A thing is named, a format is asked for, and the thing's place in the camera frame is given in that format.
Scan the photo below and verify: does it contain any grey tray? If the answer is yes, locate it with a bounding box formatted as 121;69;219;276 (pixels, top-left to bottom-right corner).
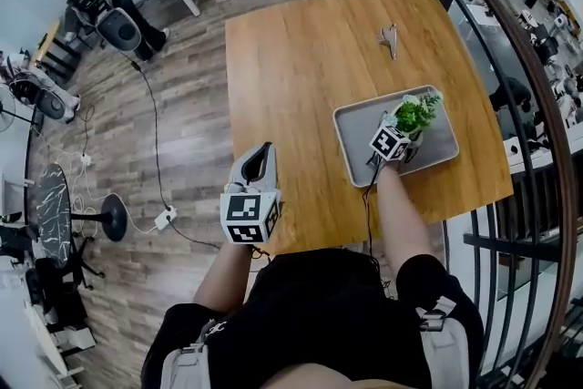
332;85;460;189

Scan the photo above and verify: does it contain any black shelf cart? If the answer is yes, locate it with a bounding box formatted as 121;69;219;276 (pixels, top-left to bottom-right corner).
32;20;84;84

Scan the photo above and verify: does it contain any person's right forearm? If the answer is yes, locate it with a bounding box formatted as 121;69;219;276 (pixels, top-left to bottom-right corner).
374;159;436;275

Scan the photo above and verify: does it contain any round black marble table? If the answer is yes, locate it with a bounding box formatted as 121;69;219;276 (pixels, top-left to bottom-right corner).
35;162;129;270

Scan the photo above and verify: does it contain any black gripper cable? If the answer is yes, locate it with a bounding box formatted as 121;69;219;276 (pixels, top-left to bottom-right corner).
362;157;398;300

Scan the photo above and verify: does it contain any long black floor cable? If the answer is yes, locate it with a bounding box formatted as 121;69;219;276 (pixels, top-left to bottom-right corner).
128;58;225;250

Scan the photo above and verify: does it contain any standing fan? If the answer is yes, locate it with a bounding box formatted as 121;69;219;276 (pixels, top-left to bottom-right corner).
0;84;46;138

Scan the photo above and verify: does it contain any grey toy plane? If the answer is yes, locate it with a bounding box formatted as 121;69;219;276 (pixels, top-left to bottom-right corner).
375;23;399;61

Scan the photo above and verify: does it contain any grey shoulder strap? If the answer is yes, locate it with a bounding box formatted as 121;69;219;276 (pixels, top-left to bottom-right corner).
415;295;471;389
159;318;229;389

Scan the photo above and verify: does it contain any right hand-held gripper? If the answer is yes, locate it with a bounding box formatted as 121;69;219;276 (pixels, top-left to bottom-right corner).
366;122;424;172

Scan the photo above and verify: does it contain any black office chair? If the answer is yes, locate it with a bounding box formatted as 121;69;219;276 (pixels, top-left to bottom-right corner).
0;222;107;320

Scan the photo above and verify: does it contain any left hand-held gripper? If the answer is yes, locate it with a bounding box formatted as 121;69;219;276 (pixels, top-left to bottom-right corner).
220;141;284;246

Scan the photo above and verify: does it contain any person's leg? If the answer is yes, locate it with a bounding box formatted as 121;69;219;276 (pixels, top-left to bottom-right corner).
262;361;414;389

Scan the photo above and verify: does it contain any green potted flower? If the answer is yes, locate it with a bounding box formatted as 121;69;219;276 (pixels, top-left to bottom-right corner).
384;91;445;143

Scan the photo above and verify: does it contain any person's black shirt torso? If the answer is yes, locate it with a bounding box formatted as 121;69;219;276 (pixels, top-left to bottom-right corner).
140;247;486;389

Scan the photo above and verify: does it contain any white power strip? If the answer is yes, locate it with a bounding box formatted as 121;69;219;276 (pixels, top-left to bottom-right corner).
153;204;179;230

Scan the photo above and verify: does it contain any person's left forearm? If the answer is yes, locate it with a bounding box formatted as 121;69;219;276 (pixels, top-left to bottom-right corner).
192;239;254;315

